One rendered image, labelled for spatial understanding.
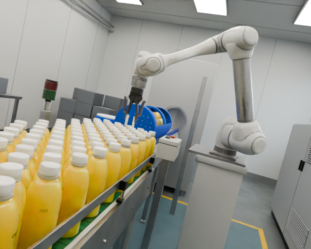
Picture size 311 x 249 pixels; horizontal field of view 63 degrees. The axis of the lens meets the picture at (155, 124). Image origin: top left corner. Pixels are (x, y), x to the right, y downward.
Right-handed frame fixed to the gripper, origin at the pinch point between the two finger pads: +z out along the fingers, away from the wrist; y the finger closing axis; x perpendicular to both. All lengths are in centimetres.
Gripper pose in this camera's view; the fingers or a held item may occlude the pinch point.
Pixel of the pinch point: (130, 121)
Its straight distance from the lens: 152.3
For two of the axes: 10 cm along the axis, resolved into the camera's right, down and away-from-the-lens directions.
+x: -1.9, 0.4, -9.8
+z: -2.2, 9.7, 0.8
